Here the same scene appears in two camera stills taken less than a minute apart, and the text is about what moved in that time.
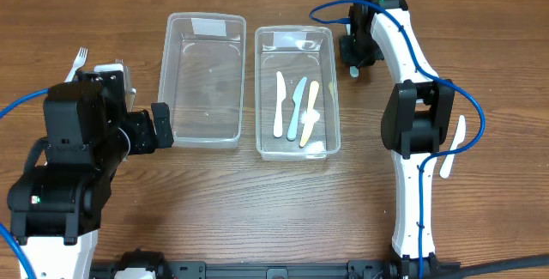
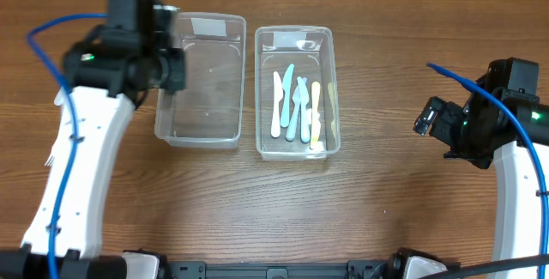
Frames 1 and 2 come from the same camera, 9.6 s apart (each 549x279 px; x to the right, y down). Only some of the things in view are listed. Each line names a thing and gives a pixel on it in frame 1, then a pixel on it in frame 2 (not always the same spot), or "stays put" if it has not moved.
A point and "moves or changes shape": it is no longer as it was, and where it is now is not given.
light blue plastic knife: x=297 y=99 stays put
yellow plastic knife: x=310 y=121 moves or changes shape
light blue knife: x=353 y=71 to x=286 y=86
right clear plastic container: x=298 y=52 stays put
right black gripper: x=358 y=54 to x=449 y=125
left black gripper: x=146 y=130 to x=175 y=69
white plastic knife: x=280 y=94 stays put
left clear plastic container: x=202 y=78 stays put
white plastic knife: x=458 y=139 moves or changes shape
